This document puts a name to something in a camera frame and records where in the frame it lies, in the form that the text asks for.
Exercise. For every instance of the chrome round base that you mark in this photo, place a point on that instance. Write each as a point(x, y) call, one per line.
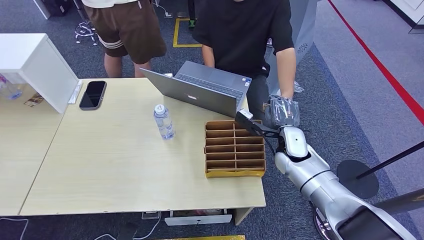
point(321, 225)

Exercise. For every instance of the grey laptop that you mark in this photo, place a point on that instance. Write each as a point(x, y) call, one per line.
point(198, 94)

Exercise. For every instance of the person at laptop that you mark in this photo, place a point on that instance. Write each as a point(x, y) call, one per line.
point(238, 33)

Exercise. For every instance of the standing person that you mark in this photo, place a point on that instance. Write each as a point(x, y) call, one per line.
point(126, 30)

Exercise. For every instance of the silver floor socket box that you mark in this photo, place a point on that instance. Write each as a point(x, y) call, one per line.
point(151, 215)

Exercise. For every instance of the black bag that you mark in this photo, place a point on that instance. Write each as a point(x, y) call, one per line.
point(56, 6)

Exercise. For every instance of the person's left forearm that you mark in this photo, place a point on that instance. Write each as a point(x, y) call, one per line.
point(286, 73)

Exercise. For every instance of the white cabinet box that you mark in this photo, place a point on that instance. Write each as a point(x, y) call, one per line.
point(33, 63)

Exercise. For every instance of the red floor tape line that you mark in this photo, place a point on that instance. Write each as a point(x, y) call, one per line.
point(381, 66)

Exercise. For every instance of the clear water bottle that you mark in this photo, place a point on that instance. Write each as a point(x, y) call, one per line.
point(164, 124)

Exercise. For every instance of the white flat board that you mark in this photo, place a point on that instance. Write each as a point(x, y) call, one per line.
point(198, 220)

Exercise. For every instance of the white furniture with dark edge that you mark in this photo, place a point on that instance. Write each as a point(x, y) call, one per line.
point(405, 10)

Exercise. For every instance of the person's right forearm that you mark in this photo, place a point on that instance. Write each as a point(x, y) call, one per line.
point(208, 58)

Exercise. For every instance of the black stanchion pole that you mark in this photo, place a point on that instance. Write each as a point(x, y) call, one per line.
point(394, 159)

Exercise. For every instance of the black smartphone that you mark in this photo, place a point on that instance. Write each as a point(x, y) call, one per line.
point(93, 95)

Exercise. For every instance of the cardboard divider box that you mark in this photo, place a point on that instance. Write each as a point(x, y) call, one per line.
point(235, 149)

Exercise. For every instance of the dark grey pole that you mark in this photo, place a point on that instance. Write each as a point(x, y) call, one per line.
point(404, 200)

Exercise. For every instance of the clear bottle with purple label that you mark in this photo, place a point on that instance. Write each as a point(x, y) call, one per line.
point(9, 90)

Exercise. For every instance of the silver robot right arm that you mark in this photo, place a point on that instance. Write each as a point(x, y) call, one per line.
point(318, 179)

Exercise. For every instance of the chrome stool base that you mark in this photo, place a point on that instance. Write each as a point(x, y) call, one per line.
point(85, 31)

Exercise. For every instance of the black round stanchion base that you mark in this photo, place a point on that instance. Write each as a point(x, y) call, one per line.
point(354, 185)

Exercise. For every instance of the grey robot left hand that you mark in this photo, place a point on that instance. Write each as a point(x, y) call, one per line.
point(127, 232)

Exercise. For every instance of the brown patterned packet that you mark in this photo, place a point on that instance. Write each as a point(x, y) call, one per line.
point(33, 100)

